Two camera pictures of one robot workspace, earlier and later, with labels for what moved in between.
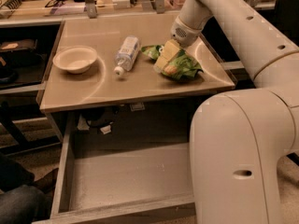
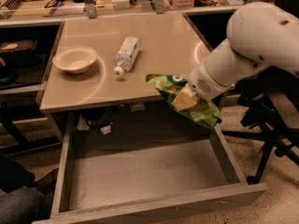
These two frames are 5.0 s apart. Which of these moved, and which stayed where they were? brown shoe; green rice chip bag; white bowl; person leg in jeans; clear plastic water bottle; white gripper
Moved: green rice chip bag; white gripper
Stayed: person leg in jeans; white bowl; clear plastic water bottle; brown shoe
